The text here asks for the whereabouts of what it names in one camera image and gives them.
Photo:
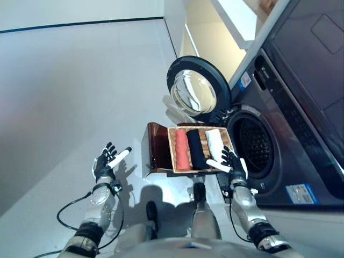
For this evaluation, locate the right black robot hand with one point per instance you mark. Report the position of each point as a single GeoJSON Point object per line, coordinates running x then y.
{"type": "Point", "coordinates": [236, 168]}

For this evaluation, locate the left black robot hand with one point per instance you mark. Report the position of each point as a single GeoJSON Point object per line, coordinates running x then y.
{"type": "Point", "coordinates": [103, 166]}

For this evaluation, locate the white cloth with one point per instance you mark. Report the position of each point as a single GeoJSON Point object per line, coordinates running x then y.
{"type": "Point", "coordinates": [215, 142]}

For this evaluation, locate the black cloth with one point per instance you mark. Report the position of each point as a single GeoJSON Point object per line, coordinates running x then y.
{"type": "Point", "coordinates": [197, 150]}

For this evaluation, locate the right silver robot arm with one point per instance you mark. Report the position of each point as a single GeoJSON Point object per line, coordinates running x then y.
{"type": "Point", "coordinates": [246, 201]}

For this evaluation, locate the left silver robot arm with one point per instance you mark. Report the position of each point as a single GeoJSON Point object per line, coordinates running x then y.
{"type": "Point", "coordinates": [100, 199]}

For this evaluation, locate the dark grey washing machine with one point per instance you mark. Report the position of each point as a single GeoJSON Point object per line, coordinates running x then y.
{"type": "Point", "coordinates": [285, 139]}

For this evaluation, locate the round glass washing machine door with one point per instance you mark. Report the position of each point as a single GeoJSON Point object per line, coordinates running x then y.
{"type": "Point", "coordinates": [196, 88]}

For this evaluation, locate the rolled coral red cloth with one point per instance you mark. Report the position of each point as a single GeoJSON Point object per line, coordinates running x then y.
{"type": "Point", "coordinates": [182, 150]}

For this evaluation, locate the right silver robot leg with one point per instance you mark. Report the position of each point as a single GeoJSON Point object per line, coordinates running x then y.
{"type": "Point", "coordinates": [203, 215]}

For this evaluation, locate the silver robot leg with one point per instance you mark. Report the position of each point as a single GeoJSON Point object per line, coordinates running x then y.
{"type": "Point", "coordinates": [151, 215]}
{"type": "Point", "coordinates": [203, 215]}

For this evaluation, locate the brown translucent acrylic stool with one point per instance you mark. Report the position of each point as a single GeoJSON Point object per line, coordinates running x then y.
{"type": "Point", "coordinates": [158, 145]}

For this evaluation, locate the rectangular wicker basket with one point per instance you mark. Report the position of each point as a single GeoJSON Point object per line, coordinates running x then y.
{"type": "Point", "coordinates": [172, 150]}

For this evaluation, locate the left silver robot leg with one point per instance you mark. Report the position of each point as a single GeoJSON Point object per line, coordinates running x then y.
{"type": "Point", "coordinates": [151, 215]}

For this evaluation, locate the large blue energy label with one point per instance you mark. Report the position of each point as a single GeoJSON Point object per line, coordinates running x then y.
{"type": "Point", "coordinates": [302, 194]}

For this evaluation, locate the small blue sticker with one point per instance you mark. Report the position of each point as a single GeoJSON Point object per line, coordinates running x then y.
{"type": "Point", "coordinates": [244, 80]}

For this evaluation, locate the silver robot torso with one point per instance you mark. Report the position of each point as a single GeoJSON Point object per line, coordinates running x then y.
{"type": "Point", "coordinates": [182, 248]}

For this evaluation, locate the dark grey dryer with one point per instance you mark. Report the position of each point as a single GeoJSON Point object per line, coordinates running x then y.
{"type": "Point", "coordinates": [303, 53]}

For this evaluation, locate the white cabinet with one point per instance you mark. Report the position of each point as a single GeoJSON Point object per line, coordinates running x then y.
{"type": "Point", "coordinates": [215, 32]}

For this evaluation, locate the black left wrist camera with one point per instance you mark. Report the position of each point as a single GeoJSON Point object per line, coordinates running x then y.
{"type": "Point", "coordinates": [116, 186]}

